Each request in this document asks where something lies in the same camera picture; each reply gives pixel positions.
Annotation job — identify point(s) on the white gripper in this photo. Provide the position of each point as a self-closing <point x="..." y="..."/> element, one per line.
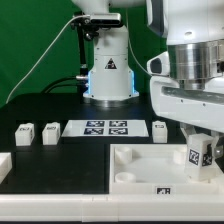
<point x="198" y="108"/>

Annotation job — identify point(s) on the white square tabletop tray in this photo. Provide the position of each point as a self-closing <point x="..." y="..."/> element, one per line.
<point x="156" y="169"/>

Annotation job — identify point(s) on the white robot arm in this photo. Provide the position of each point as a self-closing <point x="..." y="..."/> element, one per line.
<point x="183" y="41"/>

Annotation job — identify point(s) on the white sheet with fiducial tags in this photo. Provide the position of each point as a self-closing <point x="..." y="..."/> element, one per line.
<point x="106" y="128"/>

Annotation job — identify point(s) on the white left fence piece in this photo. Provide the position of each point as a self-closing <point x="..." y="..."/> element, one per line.
<point x="5" y="165"/>

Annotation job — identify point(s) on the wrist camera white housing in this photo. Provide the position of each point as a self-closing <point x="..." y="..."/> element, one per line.
<point x="159" y="65"/>

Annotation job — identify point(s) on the white front fence rail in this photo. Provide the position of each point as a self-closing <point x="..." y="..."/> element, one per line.
<point x="112" y="208"/>

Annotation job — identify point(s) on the black camera on stand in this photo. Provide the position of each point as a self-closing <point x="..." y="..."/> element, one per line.
<point x="83" y="40"/>

